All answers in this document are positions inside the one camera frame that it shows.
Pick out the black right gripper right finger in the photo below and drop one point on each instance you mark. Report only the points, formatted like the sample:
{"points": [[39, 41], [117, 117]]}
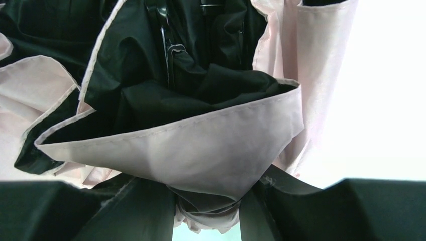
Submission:
{"points": [[282, 207]]}

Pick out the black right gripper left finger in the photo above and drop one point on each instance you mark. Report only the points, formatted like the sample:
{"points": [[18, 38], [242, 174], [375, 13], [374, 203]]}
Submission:
{"points": [[122, 208]]}

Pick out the pink folding umbrella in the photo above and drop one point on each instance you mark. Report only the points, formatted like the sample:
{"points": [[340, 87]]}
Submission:
{"points": [[201, 96]]}

